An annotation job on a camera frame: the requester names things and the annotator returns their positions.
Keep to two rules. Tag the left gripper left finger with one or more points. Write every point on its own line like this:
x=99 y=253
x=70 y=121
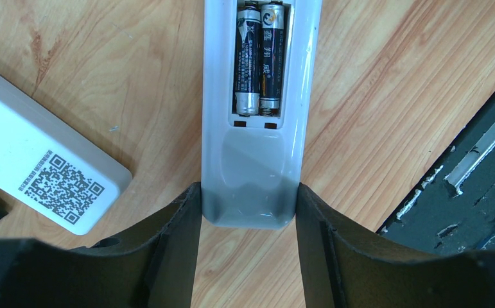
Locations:
x=150 y=264

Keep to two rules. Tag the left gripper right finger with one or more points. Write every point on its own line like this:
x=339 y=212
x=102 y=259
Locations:
x=344 y=264

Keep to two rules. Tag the white remote with batteries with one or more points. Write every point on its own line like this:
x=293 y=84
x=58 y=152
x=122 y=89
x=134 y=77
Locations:
x=251 y=165

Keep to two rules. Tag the white remote with QR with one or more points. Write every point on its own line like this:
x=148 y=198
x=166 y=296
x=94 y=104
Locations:
x=53 y=169

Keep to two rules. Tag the black battery left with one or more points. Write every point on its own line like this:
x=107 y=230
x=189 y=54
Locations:
x=247 y=78

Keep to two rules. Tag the black battery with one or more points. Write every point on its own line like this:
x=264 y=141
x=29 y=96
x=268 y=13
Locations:
x=247 y=78
x=272 y=53

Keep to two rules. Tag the black battery right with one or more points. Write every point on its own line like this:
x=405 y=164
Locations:
x=272 y=53

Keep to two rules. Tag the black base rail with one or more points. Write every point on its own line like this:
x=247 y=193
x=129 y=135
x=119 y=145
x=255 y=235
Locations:
x=452 y=208

